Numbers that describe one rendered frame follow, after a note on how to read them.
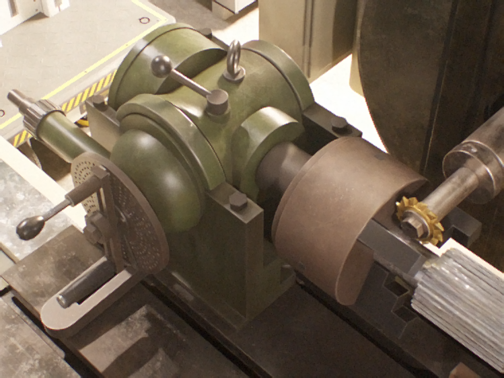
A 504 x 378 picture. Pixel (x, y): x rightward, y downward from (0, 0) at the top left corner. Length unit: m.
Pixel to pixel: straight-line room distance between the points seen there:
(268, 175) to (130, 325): 0.31
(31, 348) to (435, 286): 0.58
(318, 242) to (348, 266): 0.05
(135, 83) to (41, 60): 1.55
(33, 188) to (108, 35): 1.06
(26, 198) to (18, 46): 1.07
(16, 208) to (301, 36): 0.71
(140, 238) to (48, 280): 0.24
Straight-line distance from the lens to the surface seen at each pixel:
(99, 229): 1.23
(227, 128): 1.23
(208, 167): 1.19
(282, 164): 1.23
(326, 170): 1.15
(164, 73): 1.23
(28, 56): 2.87
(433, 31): 1.28
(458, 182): 1.15
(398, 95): 1.38
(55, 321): 1.36
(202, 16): 3.46
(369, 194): 1.12
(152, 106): 1.22
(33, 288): 1.43
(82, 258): 1.45
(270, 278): 1.32
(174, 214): 1.23
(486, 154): 1.16
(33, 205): 1.89
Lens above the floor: 2.14
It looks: 49 degrees down
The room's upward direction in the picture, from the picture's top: straight up
